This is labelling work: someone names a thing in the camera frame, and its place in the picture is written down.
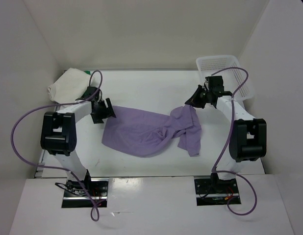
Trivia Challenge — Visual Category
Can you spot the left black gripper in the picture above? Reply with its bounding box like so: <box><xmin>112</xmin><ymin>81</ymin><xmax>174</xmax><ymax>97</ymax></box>
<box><xmin>91</xmin><ymin>97</ymin><xmax>116</xmax><ymax>124</ymax></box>

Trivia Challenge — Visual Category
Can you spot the purple t shirt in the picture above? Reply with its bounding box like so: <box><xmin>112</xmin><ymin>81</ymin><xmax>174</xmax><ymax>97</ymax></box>
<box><xmin>101</xmin><ymin>105</ymin><xmax>202</xmax><ymax>158</ymax></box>

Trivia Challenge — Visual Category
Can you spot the white t shirt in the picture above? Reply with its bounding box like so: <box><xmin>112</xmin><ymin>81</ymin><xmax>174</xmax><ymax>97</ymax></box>
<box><xmin>47</xmin><ymin>68</ymin><xmax>90</xmax><ymax>103</ymax></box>

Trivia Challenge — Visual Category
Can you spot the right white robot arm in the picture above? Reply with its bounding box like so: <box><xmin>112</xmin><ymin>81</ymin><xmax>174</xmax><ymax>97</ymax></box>
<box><xmin>185</xmin><ymin>85</ymin><xmax>267</xmax><ymax>195</ymax></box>

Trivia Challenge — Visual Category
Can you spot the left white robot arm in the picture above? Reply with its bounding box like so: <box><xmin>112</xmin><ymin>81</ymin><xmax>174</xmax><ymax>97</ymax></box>
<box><xmin>40</xmin><ymin>98</ymin><xmax>116</xmax><ymax>196</ymax></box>

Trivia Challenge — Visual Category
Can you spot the white plastic basket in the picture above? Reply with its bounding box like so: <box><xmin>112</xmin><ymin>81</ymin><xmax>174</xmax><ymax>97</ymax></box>
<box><xmin>196</xmin><ymin>55</ymin><xmax>255</xmax><ymax>101</ymax></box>

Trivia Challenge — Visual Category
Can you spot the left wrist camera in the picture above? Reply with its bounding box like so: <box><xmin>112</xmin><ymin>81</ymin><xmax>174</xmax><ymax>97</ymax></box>
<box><xmin>82</xmin><ymin>86</ymin><xmax>102</xmax><ymax>101</ymax></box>

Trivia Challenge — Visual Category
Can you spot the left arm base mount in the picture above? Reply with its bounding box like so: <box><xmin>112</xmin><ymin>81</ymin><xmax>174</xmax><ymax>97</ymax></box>
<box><xmin>55</xmin><ymin>178</ymin><xmax>109</xmax><ymax>208</ymax></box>

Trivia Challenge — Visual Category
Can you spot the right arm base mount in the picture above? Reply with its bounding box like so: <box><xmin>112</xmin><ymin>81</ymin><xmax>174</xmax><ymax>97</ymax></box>
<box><xmin>194</xmin><ymin>176</ymin><xmax>241</xmax><ymax>206</ymax></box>

